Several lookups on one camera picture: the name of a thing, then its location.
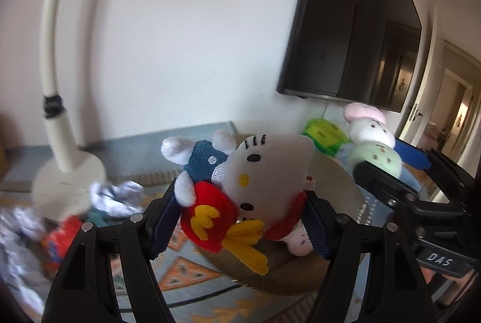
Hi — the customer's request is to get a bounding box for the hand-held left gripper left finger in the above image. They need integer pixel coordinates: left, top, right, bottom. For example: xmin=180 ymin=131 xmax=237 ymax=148
xmin=41 ymin=178 xmax=185 ymax=323

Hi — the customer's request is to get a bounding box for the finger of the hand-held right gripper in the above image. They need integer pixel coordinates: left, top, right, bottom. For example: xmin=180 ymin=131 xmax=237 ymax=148
xmin=394 ymin=140 xmax=467 ymax=181
xmin=354 ymin=161 xmax=418 ymax=210

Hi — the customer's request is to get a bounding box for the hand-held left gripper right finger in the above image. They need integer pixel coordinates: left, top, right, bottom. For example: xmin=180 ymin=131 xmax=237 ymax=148
xmin=301 ymin=191 xmax=440 ymax=323

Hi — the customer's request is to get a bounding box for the round woven basket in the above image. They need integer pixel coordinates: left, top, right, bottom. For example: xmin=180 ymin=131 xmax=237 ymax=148
xmin=195 ymin=152 xmax=401 ymax=297

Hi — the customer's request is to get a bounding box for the pastel dumpling plush toy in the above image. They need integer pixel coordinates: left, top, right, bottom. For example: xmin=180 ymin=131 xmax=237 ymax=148
xmin=343 ymin=102 xmax=404 ymax=181

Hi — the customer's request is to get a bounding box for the white cat plush toy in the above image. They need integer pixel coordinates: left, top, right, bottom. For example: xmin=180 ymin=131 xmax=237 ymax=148
xmin=161 ymin=129 xmax=315 ymax=275

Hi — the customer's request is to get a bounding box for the white paper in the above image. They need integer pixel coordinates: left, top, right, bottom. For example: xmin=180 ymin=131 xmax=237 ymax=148
xmin=0 ymin=206 xmax=49 ymax=309
xmin=89 ymin=180 xmax=146 ymax=215

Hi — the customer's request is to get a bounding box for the person's right hand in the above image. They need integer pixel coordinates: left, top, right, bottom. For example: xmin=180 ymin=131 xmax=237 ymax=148
xmin=423 ymin=265 xmax=475 ymax=309

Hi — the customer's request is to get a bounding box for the patterned blue mat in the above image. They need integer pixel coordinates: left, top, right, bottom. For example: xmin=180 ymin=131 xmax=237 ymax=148
xmin=0 ymin=120 xmax=376 ymax=323

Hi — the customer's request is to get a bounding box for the teal object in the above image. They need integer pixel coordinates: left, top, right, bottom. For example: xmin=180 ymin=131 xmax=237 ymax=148
xmin=88 ymin=208 xmax=124 ymax=229

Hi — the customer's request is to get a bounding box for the white door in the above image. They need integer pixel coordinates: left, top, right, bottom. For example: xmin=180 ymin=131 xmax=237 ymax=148
xmin=399 ymin=5 xmax=443 ymax=143

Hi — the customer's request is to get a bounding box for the red orange bottle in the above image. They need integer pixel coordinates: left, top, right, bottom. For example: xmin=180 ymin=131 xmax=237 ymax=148
xmin=41 ymin=217 xmax=85 ymax=271

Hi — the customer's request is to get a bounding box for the white desk lamp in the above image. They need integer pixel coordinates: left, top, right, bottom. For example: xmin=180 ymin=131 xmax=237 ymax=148
xmin=32 ymin=0 xmax=108 ymax=224

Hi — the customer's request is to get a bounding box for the black television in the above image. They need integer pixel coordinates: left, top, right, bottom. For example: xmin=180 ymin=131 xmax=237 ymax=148
xmin=276 ymin=0 xmax=422 ymax=112

